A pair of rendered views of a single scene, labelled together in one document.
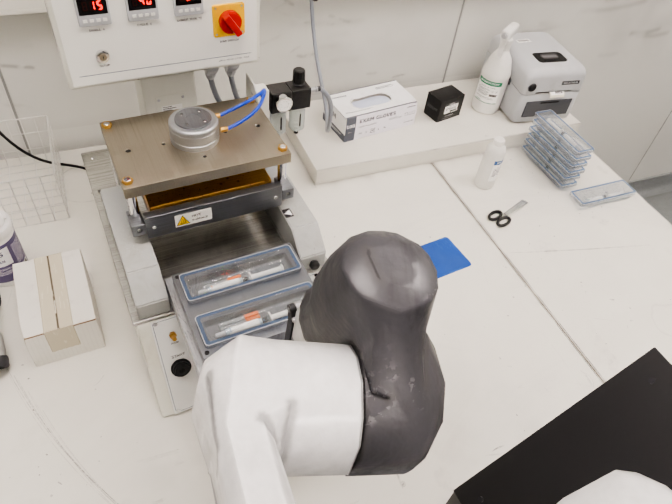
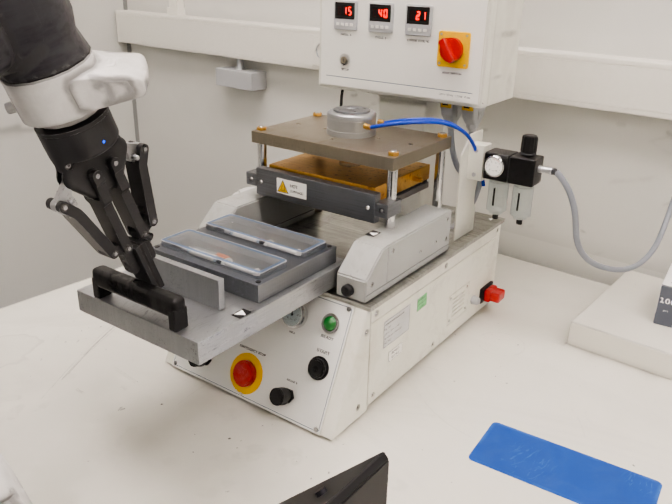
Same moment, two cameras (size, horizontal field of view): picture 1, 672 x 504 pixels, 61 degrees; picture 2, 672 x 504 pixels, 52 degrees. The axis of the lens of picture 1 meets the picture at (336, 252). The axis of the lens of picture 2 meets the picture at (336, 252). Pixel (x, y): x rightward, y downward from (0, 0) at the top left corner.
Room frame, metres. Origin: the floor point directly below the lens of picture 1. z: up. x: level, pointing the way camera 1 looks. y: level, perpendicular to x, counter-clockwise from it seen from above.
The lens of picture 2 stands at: (0.31, -0.75, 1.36)
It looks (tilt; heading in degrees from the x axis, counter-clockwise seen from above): 23 degrees down; 67
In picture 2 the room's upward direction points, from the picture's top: 1 degrees clockwise
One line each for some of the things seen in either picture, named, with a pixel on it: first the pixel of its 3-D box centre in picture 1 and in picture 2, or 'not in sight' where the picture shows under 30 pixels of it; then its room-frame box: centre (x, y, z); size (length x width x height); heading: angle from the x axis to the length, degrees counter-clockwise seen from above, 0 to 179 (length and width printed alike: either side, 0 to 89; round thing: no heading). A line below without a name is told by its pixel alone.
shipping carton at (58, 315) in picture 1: (59, 305); not in sight; (0.60, 0.50, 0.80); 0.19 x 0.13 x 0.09; 28
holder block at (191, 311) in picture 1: (251, 299); (244, 254); (0.54, 0.12, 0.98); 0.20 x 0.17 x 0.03; 122
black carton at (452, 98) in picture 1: (444, 103); not in sight; (1.44, -0.24, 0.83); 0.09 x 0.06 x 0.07; 130
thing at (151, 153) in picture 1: (202, 137); (371, 147); (0.79, 0.26, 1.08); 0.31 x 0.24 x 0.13; 122
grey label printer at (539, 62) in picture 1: (531, 75); not in sight; (1.57, -0.49, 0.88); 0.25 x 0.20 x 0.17; 22
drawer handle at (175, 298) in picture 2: not in sight; (137, 296); (0.38, 0.02, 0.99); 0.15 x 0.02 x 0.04; 122
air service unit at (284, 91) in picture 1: (287, 106); (508, 178); (0.98, 0.14, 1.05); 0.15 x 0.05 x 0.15; 122
